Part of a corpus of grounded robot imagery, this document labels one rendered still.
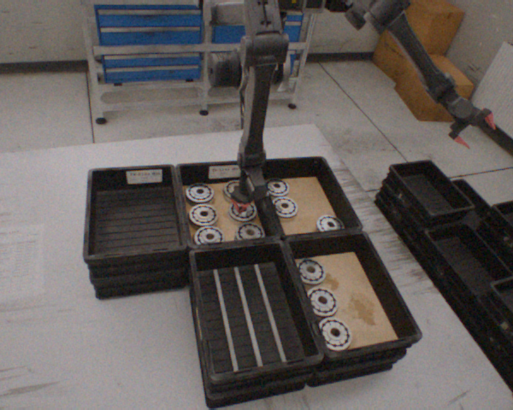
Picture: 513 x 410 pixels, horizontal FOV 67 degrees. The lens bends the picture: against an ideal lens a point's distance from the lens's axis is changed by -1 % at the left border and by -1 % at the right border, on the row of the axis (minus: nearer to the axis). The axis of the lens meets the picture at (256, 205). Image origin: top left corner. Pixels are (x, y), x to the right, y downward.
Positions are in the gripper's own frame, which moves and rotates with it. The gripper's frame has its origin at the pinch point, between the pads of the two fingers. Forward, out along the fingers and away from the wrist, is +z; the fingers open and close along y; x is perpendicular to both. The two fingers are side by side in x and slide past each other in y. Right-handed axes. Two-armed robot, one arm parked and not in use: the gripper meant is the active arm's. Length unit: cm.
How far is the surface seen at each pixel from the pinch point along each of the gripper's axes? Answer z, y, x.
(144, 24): 18, 113, 155
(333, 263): 3.6, 1.4, -37.0
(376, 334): 3, -15, -59
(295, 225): 4.2, 8.6, -18.0
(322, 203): 4.5, 25.6, -21.4
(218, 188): 4.9, 6.3, 15.1
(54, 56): 82, 110, 263
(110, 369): 16, -64, 1
